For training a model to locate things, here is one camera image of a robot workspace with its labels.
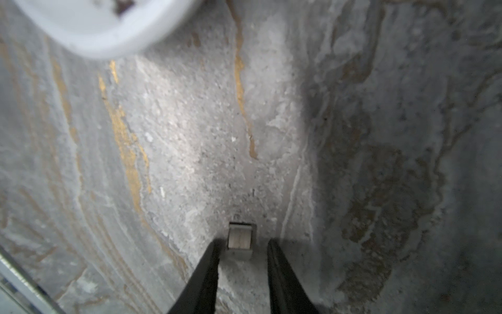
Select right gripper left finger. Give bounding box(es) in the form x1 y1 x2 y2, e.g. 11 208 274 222
168 239 224 314

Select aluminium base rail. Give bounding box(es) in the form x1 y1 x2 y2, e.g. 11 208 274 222
1 247 64 313

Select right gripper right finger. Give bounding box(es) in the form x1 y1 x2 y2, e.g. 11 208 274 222
267 239 319 314

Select white wireless mouse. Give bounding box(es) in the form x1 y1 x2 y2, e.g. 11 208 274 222
15 0 201 60

